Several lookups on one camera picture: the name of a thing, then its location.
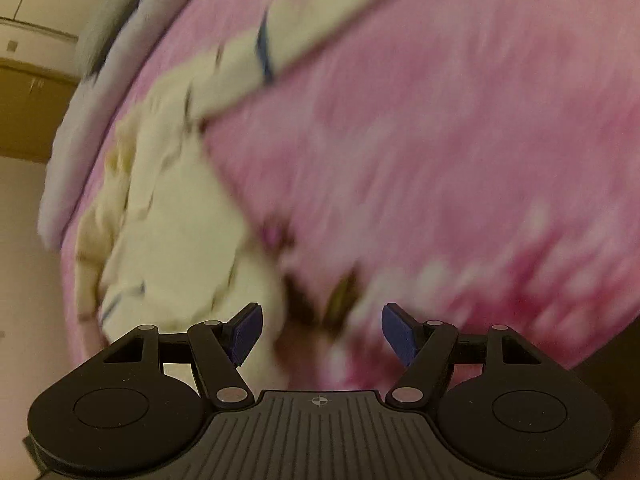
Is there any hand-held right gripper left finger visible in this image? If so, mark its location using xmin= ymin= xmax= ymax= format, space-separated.
xmin=102 ymin=303 xmax=264 ymax=409

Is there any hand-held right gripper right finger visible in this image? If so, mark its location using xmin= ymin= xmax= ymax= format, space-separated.
xmin=381 ymin=303 xmax=546 ymax=409

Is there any cream garment with blue stripe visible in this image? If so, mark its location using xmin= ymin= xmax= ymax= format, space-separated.
xmin=75 ymin=0 xmax=441 ymax=392

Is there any pink fleece blanket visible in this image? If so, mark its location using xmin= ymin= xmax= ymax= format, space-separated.
xmin=54 ymin=0 xmax=640 ymax=397

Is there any pale lavender quilt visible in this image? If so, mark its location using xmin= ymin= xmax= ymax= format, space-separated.
xmin=37 ymin=74 xmax=132 ymax=253

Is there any wooden door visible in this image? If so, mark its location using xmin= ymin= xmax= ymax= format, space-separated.
xmin=0 ymin=57 xmax=82 ymax=164

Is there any grey striped pillow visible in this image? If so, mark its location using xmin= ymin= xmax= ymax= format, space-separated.
xmin=74 ymin=0 xmax=168 ymax=83

